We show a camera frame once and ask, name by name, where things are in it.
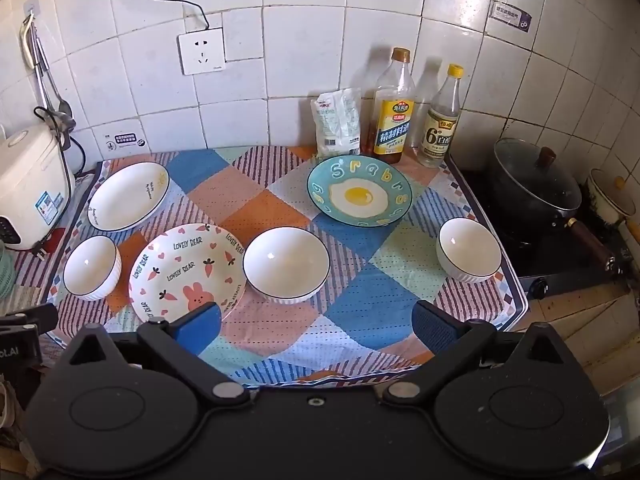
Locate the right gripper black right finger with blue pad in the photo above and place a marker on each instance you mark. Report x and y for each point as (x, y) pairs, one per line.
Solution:
(456, 346)

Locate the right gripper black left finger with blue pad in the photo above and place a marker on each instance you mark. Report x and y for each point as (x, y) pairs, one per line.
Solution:
(176, 346)

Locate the white bunny carrot plate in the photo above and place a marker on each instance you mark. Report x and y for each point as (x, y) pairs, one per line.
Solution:
(185, 268)

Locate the small white bowl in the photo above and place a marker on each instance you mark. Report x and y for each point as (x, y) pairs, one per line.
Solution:
(467, 251)
(93, 269)

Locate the large white bowl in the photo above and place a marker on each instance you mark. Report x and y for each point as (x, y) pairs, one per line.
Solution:
(287, 265)

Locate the white plate with sun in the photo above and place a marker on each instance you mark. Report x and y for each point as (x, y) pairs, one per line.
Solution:
(130, 196)

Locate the teal fried egg plate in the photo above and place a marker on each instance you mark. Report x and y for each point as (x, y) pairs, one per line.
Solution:
(359, 191)

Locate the green plastic colander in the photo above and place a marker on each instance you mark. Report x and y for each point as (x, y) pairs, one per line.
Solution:
(7, 272)

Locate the black gas stove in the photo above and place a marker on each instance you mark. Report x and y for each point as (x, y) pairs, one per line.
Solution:
(546, 256)

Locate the patchwork tablecloth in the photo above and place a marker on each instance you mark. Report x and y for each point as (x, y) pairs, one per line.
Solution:
(358, 326)

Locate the black wok with glass lid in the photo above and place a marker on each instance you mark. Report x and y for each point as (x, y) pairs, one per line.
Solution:
(540, 189)

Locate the white rice cooker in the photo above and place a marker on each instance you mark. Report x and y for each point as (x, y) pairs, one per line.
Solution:
(35, 186)

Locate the white vinegar bottle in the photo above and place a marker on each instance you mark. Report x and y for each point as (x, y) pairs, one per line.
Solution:
(441, 119)

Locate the white enamel pot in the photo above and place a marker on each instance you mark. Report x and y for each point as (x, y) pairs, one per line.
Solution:
(611, 202)

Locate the cooking wine bottle yellow label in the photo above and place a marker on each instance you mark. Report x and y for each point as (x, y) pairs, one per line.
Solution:
(392, 109)

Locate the hanging metal ladle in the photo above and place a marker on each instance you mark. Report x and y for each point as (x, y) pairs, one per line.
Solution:
(59, 113)

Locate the white salt bag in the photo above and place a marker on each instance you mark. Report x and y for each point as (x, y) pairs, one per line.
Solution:
(337, 120)

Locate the white wall label sticker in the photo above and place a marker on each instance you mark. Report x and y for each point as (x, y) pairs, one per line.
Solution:
(124, 144)

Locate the white wall socket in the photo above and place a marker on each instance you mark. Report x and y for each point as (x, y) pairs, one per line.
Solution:
(202, 52)

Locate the purple wall sticker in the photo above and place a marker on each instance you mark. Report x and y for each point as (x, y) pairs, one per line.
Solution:
(507, 13)

